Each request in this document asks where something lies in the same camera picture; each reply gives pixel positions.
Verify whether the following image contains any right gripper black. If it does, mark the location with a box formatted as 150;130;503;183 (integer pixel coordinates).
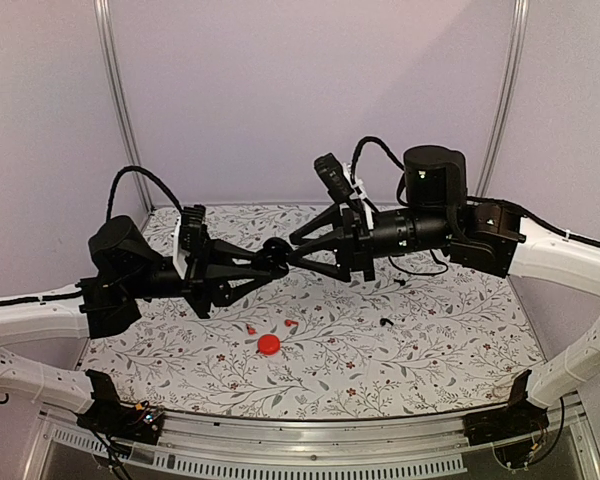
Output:
284;201;453;284

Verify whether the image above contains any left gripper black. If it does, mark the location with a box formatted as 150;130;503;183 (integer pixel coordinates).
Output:
124;231;274;319

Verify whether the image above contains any black earbud charging case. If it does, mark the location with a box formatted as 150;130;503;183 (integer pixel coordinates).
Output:
254;237;293;276

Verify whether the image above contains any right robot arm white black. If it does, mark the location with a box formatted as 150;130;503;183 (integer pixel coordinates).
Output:
287;145;600;436

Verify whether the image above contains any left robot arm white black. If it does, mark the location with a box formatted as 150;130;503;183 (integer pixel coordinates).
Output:
0;215;291;434

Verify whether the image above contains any red round charging case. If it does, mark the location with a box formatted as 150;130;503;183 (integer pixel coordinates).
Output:
257;334;281;356

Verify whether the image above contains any floral patterned table mat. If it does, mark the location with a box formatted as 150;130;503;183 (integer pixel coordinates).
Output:
77;202;547;419

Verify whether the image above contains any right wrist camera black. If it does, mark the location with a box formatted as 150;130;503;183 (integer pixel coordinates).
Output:
313;153;373;222

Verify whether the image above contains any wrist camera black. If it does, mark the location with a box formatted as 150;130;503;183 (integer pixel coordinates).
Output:
313;153;373;222
172;204;208;280

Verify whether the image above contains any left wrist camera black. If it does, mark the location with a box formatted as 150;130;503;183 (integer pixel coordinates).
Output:
172;204;208;280

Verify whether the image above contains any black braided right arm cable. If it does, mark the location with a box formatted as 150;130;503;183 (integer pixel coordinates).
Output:
351;137;406;181

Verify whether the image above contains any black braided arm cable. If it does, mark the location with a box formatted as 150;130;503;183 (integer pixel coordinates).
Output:
351;137;406;181
105;165;187;226

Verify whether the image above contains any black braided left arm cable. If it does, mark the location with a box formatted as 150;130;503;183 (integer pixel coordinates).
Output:
105;165;187;226

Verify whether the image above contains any aluminium rail base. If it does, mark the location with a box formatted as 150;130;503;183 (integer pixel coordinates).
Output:
25;395;600;479

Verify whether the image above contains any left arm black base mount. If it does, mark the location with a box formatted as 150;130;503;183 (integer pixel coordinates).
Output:
76;370;165;445

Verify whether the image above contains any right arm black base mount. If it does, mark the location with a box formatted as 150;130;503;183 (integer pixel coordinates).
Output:
462;370;549;446

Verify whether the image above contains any aluminium frame post left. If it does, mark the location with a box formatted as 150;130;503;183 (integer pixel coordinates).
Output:
92;0;156;216

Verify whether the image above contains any aluminium frame post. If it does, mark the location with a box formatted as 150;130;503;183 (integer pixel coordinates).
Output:
92;0;156;216
475;0;530;197

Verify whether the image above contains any aluminium frame post right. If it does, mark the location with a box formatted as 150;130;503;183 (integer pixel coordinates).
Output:
475;0;530;197

